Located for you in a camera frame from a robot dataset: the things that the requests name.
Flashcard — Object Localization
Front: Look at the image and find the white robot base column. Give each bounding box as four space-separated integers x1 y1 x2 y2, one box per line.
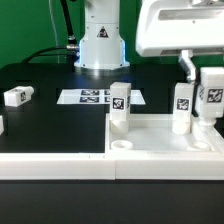
74 0 130 76

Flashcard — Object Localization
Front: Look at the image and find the black cable bundle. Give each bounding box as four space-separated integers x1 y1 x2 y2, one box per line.
21 0 81 68

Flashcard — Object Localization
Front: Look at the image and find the white square table top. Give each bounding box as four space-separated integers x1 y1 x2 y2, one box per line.
105 114 224 155

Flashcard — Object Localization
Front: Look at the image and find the white left fence piece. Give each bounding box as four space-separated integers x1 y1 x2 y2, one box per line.
0 115 4 135

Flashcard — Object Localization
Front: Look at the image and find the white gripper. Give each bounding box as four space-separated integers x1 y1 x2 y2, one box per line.
135 0 224 84

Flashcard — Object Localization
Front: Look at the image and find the white marker base plate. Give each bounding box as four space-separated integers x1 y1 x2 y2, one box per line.
57 88 146 106

